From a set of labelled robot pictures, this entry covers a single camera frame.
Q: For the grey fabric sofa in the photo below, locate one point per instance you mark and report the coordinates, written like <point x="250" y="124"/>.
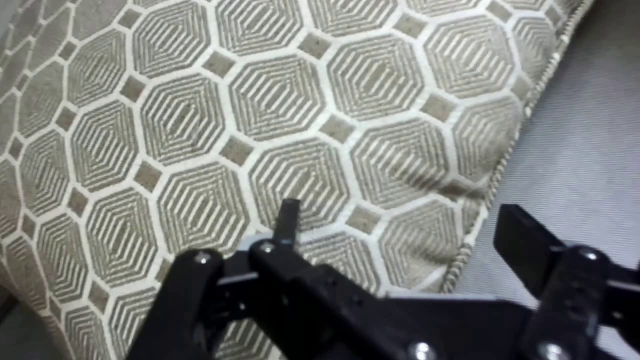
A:
<point x="586" y="133"/>

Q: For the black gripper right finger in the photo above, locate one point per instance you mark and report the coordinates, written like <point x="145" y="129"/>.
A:
<point x="573" y="286"/>

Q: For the beige octagon patterned pillow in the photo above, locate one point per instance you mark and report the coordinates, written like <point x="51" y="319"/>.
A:
<point x="267" y="133"/>

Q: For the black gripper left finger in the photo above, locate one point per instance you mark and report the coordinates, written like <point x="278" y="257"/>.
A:
<point x="221" y="301"/>

